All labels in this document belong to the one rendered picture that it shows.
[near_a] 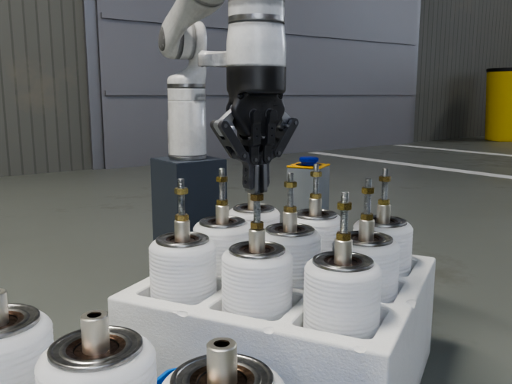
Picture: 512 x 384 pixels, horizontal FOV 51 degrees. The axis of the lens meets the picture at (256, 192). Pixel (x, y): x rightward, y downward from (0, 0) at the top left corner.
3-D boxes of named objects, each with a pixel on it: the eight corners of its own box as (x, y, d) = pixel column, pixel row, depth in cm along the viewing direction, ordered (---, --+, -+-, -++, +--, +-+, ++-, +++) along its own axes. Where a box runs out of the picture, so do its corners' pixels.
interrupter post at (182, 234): (180, 239, 78) (180, 217, 77) (194, 241, 77) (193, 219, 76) (171, 243, 76) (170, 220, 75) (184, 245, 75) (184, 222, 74)
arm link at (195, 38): (196, 23, 133) (198, 93, 136) (160, 20, 128) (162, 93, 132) (211, 18, 124) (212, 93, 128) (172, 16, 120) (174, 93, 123)
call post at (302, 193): (284, 312, 114) (286, 167, 108) (296, 300, 120) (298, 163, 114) (316, 318, 111) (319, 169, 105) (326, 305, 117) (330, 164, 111)
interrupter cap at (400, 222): (415, 224, 87) (415, 219, 87) (391, 232, 82) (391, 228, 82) (376, 216, 92) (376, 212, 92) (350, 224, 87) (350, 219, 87)
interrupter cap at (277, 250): (296, 254, 70) (296, 249, 70) (250, 265, 66) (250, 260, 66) (263, 241, 76) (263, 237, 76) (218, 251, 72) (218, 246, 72)
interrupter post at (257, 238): (269, 253, 71) (269, 229, 70) (254, 256, 70) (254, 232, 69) (258, 249, 73) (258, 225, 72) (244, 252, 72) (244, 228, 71)
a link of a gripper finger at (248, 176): (250, 148, 69) (249, 187, 70) (231, 149, 67) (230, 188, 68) (257, 149, 68) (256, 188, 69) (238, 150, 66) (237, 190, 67)
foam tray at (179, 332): (112, 414, 77) (106, 296, 74) (236, 315, 112) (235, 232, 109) (382, 501, 61) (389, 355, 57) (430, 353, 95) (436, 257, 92)
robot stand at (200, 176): (153, 271, 139) (149, 158, 134) (200, 261, 147) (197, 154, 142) (180, 286, 128) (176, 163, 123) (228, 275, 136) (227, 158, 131)
